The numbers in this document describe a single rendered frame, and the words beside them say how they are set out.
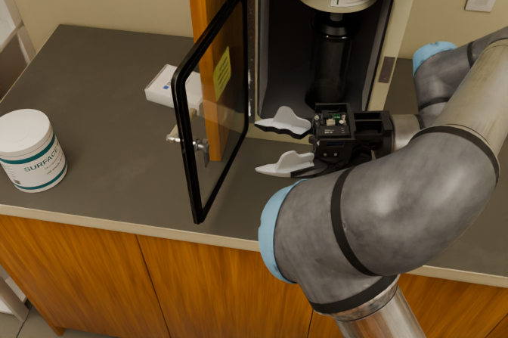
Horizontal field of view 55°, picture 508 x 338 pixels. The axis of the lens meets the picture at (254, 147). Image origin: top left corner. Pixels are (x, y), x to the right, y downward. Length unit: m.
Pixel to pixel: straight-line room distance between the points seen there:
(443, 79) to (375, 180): 0.38
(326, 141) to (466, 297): 0.67
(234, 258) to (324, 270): 0.69
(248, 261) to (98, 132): 0.51
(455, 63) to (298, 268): 0.43
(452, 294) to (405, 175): 0.82
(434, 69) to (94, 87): 0.96
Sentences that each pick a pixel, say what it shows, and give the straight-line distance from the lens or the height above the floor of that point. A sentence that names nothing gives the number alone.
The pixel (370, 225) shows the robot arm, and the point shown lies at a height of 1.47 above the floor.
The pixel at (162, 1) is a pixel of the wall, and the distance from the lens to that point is 1.58.
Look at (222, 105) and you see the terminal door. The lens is 0.96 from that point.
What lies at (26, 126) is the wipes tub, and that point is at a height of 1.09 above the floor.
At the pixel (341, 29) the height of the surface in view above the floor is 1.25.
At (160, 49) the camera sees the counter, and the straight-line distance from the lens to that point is 1.55.
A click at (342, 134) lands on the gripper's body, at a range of 0.73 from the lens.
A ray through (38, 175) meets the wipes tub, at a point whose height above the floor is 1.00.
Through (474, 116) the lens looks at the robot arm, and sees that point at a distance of 0.57.
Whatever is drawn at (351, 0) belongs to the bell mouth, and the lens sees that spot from 1.00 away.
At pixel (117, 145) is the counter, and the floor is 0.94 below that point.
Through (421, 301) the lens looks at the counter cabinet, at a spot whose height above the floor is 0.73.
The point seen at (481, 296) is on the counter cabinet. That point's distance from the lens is 1.27.
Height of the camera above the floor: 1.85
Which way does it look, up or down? 48 degrees down
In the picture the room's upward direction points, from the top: straight up
